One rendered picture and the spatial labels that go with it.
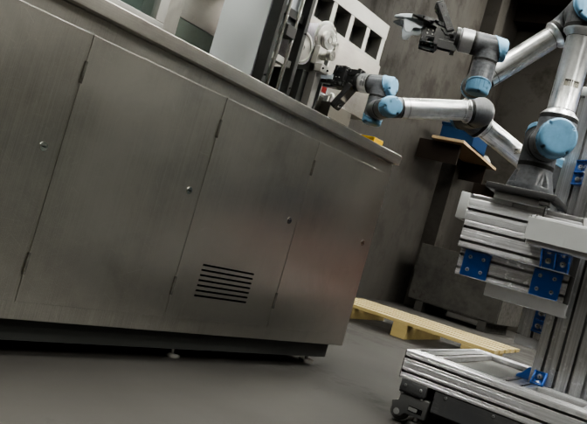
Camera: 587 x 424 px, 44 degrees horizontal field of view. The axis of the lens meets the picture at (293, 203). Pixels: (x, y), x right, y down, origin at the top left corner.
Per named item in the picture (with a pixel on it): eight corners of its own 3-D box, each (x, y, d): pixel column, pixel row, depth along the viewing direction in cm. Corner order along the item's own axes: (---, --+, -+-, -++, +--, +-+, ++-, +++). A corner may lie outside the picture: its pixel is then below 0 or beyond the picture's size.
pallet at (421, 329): (520, 366, 518) (524, 351, 519) (486, 369, 443) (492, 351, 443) (362, 313, 586) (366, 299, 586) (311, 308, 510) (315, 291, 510)
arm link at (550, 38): (576, 4, 244) (452, 81, 246) (586, -7, 233) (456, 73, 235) (595, 32, 243) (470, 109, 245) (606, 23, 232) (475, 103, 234)
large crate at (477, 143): (452, 150, 856) (456, 133, 856) (485, 157, 835) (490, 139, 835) (437, 139, 809) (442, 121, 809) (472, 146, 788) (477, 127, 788)
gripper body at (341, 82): (344, 71, 290) (369, 73, 282) (338, 91, 289) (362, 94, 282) (334, 64, 284) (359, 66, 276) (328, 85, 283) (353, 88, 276)
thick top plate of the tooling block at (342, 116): (327, 115, 291) (331, 101, 291) (254, 105, 315) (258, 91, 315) (348, 127, 303) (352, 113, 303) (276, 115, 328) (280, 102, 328)
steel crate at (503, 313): (427, 309, 897) (444, 250, 899) (516, 337, 839) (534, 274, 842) (401, 306, 819) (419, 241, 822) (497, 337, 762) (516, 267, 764)
